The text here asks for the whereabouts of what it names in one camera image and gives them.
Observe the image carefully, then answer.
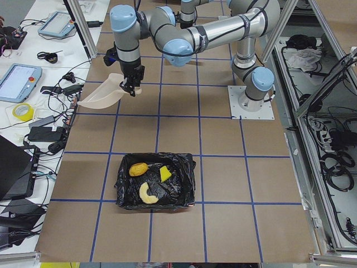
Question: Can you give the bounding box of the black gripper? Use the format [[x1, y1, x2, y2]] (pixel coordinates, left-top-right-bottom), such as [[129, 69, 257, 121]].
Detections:
[[119, 60, 145, 97]]

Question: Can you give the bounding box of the white plastic dustpan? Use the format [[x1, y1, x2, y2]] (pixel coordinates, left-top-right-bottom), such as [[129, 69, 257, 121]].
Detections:
[[77, 73, 129, 109]]

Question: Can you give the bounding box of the toy bread roll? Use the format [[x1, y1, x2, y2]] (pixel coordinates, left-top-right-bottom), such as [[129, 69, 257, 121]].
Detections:
[[129, 162, 149, 177]]

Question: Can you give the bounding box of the yellow green sponge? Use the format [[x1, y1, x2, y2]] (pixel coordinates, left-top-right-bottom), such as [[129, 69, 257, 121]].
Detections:
[[160, 166, 172, 183]]

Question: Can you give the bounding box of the toy croissant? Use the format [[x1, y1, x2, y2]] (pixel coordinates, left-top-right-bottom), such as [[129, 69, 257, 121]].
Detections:
[[138, 182, 158, 204]]

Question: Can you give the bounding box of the black bag lined bin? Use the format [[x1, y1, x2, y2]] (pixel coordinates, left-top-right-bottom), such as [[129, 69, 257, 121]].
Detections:
[[114, 152, 196, 210]]

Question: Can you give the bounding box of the small black bowl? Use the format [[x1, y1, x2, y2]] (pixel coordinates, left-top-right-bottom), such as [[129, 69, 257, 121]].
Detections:
[[36, 51, 58, 64]]

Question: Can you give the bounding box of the teach pendant far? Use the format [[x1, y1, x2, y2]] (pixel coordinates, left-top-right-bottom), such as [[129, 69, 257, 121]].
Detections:
[[37, 11, 76, 40]]

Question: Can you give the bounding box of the teach pendant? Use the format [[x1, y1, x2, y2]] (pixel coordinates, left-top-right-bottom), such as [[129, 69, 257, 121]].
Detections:
[[1, 63, 42, 103], [37, 11, 76, 40]]

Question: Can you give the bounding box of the yellow tape roll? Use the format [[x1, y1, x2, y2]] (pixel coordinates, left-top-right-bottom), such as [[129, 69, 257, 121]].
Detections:
[[12, 103, 35, 122]]

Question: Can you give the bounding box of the black power adapter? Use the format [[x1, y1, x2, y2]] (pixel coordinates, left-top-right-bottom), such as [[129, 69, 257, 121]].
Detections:
[[27, 126, 66, 142]]

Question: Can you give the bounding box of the teach pendant near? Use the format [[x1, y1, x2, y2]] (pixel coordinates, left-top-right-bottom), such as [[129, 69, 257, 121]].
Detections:
[[1, 63, 42, 103]]

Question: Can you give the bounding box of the black laptop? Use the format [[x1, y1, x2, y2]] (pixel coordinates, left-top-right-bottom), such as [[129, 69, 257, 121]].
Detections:
[[1, 136, 40, 201]]

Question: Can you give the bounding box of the white cloth rag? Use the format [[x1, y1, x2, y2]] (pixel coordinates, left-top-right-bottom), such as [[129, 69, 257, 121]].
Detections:
[[287, 49, 322, 72]]

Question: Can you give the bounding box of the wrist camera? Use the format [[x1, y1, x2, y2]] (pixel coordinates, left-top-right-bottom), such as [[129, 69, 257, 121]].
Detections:
[[103, 47, 119, 66]]

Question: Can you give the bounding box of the aluminium frame post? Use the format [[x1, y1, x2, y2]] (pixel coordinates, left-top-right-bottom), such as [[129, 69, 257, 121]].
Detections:
[[63, 0, 98, 61]]

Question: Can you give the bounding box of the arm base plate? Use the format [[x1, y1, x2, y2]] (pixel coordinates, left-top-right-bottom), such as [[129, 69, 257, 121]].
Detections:
[[228, 85, 274, 120]]

